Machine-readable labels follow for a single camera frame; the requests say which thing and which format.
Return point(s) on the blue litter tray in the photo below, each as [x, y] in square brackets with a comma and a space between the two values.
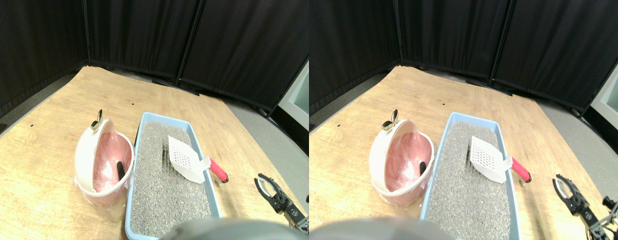
[159, 190]
[459, 195]

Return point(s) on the white shelf unit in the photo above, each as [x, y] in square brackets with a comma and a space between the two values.
[614, 95]
[298, 100]

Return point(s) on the white bin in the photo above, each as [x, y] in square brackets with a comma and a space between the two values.
[389, 160]
[91, 160]

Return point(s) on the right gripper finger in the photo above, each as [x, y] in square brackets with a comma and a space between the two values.
[557, 189]
[274, 186]
[259, 189]
[573, 186]

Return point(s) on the black bracket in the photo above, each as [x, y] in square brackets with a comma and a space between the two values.
[614, 205]

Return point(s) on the curtain stand foot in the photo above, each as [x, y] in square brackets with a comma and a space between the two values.
[175, 86]
[488, 86]

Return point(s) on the black lump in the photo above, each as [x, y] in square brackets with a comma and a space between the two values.
[422, 169]
[120, 171]

